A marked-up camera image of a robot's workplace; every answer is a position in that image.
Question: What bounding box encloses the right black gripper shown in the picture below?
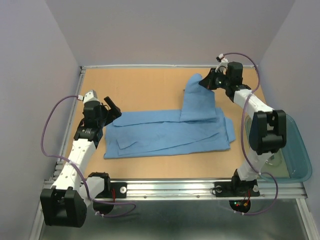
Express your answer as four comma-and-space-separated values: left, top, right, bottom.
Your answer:
198, 68, 230, 91

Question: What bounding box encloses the blue long sleeve shirt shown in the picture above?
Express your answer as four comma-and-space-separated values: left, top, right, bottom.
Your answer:
104, 73, 236, 159

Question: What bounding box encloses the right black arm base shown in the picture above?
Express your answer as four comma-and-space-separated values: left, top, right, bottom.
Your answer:
211, 180, 260, 214

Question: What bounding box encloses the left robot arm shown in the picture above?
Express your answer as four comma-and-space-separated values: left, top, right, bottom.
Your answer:
40, 91, 122, 228

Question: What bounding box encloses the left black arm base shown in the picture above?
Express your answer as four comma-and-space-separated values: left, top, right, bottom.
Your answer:
79, 177, 127, 217

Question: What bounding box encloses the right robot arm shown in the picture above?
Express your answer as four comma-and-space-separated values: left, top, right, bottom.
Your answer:
198, 61, 287, 197

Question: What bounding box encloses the translucent teal plastic bin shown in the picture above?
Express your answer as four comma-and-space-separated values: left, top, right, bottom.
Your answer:
237, 110, 312, 183

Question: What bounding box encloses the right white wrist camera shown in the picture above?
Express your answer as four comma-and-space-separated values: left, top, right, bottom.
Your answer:
215, 53, 229, 73

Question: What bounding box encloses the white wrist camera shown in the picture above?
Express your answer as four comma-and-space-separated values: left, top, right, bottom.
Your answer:
215, 53, 229, 73
77, 89, 99, 104

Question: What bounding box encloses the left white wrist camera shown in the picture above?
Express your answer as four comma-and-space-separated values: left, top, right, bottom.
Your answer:
77, 89, 99, 104

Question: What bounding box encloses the aluminium mounting rail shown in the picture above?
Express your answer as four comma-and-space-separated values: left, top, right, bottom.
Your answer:
31, 179, 309, 240

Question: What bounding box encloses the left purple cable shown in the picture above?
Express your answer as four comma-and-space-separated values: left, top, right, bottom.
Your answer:
41, 95, 137, 218

